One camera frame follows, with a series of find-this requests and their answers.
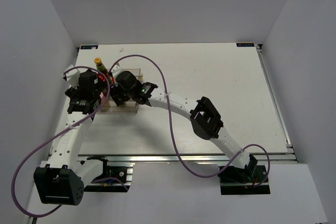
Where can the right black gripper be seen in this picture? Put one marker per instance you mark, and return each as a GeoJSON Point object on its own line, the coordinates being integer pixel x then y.
{"type": "Point", "coordinates": [115, 90]}

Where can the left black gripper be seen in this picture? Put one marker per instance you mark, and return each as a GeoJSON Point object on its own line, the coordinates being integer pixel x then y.
{"type": "Point", "coordinates": [72, 93]}

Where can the green bottle yellow cap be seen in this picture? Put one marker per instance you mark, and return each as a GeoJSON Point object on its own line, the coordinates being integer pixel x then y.
{"type": "Point", "coordinates": [101, 67]}

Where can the pink cap white bottle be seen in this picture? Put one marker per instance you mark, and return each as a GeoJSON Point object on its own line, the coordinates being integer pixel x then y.
{"type": "Point", "coordinates": [103, 98]}

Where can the red lid sauce jar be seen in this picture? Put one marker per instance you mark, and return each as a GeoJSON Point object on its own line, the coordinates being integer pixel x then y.
{"type": "Point", "coordinates": [105, 78]}

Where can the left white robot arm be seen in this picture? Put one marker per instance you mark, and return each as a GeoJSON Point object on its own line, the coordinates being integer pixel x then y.
{"type": "Point", "coordinates": [62, 180]}

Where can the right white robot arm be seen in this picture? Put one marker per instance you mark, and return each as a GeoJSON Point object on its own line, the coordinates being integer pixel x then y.
{"type": "Point", "coordinates": [204, 117]}

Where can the clear tiered acrylic rack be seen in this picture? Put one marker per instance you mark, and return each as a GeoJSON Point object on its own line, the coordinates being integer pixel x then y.
{"type": "Point", "coordinates": [129, 106]}

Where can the left blue table label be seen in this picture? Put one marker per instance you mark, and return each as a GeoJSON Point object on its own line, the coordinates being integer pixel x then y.
{"type": "Point", "coordinates": [88, 47]}

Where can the blue table label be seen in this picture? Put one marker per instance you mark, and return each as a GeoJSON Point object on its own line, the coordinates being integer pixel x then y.
{"type": "Point", "coordinates": [88, 47]}
{"type": "Point", "coordinates": [245, 44]}

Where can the right blue table label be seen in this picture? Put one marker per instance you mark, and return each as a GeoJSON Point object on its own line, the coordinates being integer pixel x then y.
{"type": "Point", "coordinates": [245, 44]}

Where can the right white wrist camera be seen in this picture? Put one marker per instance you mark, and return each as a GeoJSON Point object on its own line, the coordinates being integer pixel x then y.
{"type": "Point", "coordinates": [116, 69]}

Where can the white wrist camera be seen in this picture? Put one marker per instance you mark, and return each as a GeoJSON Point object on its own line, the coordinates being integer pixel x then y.
{"type": "Point", "coordinates": [72, 77]}
{"type": "Point", "coordinates": [116, 69]}

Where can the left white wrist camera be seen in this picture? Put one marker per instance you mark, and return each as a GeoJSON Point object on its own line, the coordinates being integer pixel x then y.
{"type": "Point", "coordinates": [72, 77]}

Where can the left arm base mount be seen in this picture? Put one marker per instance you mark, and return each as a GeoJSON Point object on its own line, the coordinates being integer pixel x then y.
{"type": "Point", "coordinates": [100, 175]}

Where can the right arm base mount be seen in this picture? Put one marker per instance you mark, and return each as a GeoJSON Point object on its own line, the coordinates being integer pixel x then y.
{"type": "Point", "coordinates": [233, 183]}

